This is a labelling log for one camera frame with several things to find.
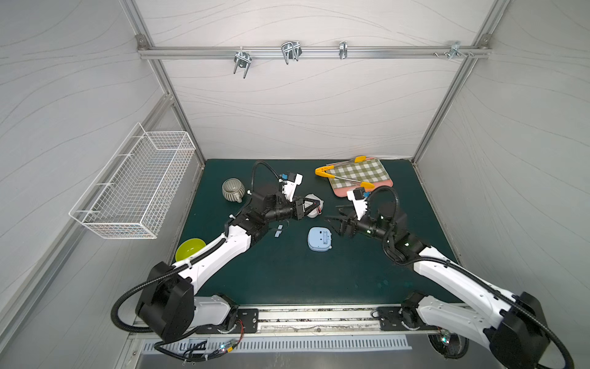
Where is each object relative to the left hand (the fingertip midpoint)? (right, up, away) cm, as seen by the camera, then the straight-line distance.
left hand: (319, 205), depth 72 cm
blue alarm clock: (+1, -15, +17) cm, 22 cm away
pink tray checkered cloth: (+19, +11, +43) cm, 48 cm away
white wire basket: (-57, +4, -3) cm, 58 cm away
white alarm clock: (+1, -7, +29) cm, 30 cm away
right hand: (+4, -2, +1) cm, 5 cm away
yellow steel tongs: (+27, +6, +40) cm, 49 cm away
